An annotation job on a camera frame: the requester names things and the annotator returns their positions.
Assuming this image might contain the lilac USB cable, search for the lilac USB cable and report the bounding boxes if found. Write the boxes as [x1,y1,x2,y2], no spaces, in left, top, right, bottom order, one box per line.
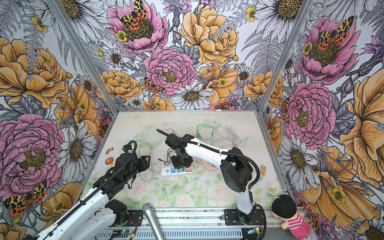
[215,118,250,148]

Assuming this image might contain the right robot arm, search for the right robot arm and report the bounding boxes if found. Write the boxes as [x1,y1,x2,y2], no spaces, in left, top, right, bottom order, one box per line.
[158,130,260,225]

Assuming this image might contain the pink round power socket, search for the pink round power socket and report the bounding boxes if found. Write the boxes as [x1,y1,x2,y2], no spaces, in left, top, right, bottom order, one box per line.
[204,161,220,172]

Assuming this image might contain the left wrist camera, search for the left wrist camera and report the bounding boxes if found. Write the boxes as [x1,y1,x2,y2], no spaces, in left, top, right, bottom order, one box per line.
[122,144,133,153]

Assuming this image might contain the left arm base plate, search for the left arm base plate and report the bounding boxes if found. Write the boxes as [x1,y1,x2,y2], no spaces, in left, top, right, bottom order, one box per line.
[113,210,144,227]

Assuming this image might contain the yellow square sticker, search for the yellow square sticker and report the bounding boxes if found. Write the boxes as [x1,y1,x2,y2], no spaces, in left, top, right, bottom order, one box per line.
[260,165,267,177]

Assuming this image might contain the silver microphone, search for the silver microphone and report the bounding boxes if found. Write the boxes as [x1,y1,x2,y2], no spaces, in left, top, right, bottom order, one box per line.
[142,203,165,240]

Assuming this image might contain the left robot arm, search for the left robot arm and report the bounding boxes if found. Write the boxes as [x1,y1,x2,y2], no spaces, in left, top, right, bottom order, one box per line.
[24,153,151,240]

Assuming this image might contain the aluminium front rail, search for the aluminium front rail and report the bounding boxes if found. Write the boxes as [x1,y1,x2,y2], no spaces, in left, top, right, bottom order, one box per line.
[95,207,304,240]

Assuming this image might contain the pink USB charger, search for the pink USB charger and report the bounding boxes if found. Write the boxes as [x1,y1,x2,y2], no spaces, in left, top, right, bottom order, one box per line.
[185,166,194,173]

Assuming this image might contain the green USB cable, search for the green USB cable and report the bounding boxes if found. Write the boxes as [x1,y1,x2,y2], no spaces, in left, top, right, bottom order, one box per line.
[196,123,217,141]

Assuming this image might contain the white blue power strip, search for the white blue power strip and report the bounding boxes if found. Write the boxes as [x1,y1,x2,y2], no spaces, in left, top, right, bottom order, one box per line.
[161,166,195,177]

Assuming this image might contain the small green circuit board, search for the small green circuit board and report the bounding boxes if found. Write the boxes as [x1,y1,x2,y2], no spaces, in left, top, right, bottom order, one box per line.
[110,230,136,240]

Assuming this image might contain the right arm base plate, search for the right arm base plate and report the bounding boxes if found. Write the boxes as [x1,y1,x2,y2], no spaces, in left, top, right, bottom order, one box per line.
[224,207,266,226]

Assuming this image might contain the black thin cable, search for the black thin cable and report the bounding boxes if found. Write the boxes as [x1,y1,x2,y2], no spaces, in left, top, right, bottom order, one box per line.
[158,149,176,166]

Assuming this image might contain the pink round socket cable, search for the pink round socket cable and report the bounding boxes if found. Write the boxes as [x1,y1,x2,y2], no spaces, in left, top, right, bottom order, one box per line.
[209,136,238,151]

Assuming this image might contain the pink plush toy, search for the pink plush toy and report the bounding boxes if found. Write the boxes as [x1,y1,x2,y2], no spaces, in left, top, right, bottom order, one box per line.
[271,195,312,240]

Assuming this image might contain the red round sticker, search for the red round sticker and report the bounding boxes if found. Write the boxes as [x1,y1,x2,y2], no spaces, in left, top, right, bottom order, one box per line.
[105,157,114,165]

